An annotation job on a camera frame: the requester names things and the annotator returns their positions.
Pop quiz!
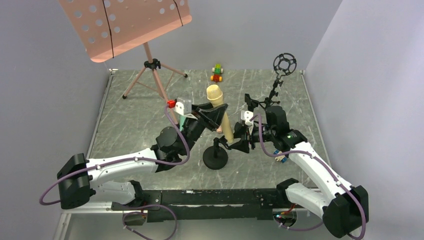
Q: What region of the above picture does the yellow toy microphone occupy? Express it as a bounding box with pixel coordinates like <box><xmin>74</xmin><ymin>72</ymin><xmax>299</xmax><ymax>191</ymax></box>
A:
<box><xmin>206</xmin><ymin>84</ymin><xmax>234</xmax><ymax>144</ymax></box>

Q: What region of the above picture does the black mic stand with clip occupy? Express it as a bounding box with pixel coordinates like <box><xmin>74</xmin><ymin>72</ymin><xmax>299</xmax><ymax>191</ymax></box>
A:
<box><xmin>244</xmin><ymin>93</ymin><xmax>259</xmax><ymax>133</ymax></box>

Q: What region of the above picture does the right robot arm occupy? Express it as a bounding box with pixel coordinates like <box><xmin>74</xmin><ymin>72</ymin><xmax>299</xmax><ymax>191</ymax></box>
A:
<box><xmin>231</xmin><ymin>106</ymin><xmax>369</xmax><ymax>240</ymax></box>

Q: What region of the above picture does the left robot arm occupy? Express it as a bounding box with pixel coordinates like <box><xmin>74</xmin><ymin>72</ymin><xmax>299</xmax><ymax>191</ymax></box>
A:
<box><xmin>56</xmin><ymin>100</ymin><xmax>228</xmax><ymax>210</ymax></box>

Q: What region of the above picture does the pink music stand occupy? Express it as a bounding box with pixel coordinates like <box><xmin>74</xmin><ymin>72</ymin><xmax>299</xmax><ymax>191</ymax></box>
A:
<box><xmin>58</xmin><ymin>0</ymin><xmax>193</xmax><ymax>130</ymax></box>

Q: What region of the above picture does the green toy microphone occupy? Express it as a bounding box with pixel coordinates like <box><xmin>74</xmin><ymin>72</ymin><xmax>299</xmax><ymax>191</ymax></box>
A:
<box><xmin>179</xmin><ymin>115</ymin><xmax>186</xmax><ymax>131</ymax></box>

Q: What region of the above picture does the beige blue brick car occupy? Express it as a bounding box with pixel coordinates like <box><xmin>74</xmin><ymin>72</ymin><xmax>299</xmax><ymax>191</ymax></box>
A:
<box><xmin>273</xmin><ymin>149</ymin><xmax>288</xmax><ymax>163</ymax></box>

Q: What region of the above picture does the green red brick car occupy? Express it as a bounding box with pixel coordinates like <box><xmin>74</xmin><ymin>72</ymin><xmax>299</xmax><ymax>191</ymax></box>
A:
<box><xmin>210</xmin><ymin>63</ymin><xmax>223</xmax><ymax>83</ymax></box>

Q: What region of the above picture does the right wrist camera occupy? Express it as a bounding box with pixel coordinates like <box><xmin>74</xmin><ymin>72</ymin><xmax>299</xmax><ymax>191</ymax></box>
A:
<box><xmin>240</xmin><ymin>110</ymin><xmax>254</xmax><ymax>126</ymax></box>

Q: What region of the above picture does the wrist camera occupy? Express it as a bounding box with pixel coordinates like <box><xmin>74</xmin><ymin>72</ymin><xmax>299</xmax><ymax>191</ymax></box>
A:
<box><xmin>167</xmin><ymin>97</ymin><xmax>192</xmax><ymax>116</ymax></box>
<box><xmin>240</xmin><ymin>110</ymin><xmax>254</xmax><ymax>126</ymax></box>

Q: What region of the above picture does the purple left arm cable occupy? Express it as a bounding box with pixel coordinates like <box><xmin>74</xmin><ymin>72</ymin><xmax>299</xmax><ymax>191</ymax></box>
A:
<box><xmin>39</xmin><ymin>104</ymin><xmax>191</xmax><ymax>206</ymax></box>

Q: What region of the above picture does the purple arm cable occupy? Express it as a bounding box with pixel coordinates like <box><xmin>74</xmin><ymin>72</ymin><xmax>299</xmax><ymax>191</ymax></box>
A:
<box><xmin>39</xmin><ymin>104</ymin><xmax>191</xmax><ymax>206</ymax></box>
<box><xmin>250</xmin><ymin>113</ymin><xmax>368</xmax><ymax>240</ymax></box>

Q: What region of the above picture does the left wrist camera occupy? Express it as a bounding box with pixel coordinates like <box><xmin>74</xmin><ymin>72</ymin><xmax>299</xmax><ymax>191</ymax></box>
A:
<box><xmin>167</xmin><ymin>97</ymin><xmax>192</xmax><ymax>116</ymax></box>

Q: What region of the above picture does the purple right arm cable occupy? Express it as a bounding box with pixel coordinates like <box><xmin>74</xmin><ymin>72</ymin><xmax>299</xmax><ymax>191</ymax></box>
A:
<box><xmin>250</xmin><ymin>113</ymin><xmax>368</xmax><ymax>240</ymax></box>

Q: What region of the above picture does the black shock-mount boom stand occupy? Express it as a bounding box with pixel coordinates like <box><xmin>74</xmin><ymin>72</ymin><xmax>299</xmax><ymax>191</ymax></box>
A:
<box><xmin>259</xmin><ymin>52</ymin><xmax>297</xmax><ymax>110</ymax></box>

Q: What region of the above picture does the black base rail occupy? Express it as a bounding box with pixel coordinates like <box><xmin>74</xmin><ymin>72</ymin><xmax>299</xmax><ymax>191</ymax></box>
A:
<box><xmin>110</xmin><ymin>188</ymin><xmax>299</xmax><ymax>223</ymax></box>

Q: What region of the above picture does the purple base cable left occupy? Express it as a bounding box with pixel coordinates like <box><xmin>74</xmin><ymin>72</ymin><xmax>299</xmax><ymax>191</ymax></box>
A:
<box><xmin>122</xmin><ymin>203</ymin><xmax>178</xmax><ymax>240</ymax></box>

